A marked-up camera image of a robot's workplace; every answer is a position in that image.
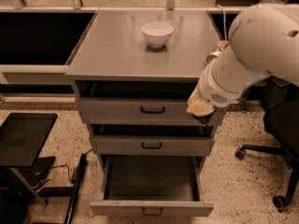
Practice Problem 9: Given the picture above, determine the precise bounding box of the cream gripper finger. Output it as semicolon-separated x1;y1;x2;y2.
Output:
187;86;214;117

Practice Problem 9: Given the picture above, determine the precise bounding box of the gold can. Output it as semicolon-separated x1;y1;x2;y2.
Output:
206;40;229;63

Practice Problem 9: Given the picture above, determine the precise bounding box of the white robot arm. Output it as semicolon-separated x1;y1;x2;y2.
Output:
187;4;299;117

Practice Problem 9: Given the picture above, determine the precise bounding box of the grey drawer cabinet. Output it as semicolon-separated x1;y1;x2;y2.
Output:
64;9;242;173

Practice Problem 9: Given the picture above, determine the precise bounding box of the middle grey drawer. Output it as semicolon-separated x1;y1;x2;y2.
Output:
90;124;214;156

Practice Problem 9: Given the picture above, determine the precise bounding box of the grey drawer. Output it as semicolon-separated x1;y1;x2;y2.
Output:
75;80;226;126
90;124;214;156
91;155;213;217

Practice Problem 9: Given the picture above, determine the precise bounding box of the top grey drawer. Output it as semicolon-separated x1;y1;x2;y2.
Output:
75;80;226;126

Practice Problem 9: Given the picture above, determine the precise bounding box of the bottom grey drawer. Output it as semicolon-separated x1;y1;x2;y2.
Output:
91;155;213;217

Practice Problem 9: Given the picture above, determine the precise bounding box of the black office chair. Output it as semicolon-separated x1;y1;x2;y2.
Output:
235;78;299;212

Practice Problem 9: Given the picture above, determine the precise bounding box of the white ceramic bowl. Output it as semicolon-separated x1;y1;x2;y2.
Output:
141;21;174;48

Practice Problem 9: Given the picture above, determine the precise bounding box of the black pole on floor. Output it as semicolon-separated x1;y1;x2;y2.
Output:
64;154;87;224

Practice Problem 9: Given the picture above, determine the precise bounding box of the black side table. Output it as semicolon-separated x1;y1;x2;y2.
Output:
0;113;58;206

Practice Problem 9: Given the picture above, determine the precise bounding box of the white cable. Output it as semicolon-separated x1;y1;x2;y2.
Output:
215;4;230;42

